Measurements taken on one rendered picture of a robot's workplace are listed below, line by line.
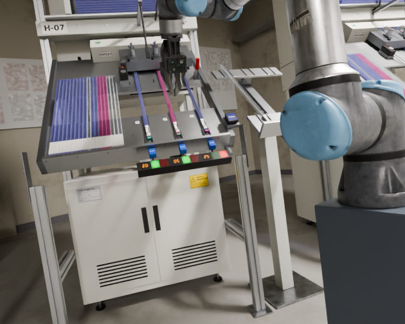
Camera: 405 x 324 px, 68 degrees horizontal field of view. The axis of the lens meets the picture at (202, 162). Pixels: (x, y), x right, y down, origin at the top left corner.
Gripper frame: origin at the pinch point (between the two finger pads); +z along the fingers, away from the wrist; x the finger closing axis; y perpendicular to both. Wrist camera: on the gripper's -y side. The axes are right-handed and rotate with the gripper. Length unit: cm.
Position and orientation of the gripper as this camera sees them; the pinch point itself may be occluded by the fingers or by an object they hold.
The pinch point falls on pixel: (174, 92)
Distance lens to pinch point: 112.7
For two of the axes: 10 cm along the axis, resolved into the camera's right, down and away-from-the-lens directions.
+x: 9.6, -1.5, 2.2
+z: 0.1, 8.5, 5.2
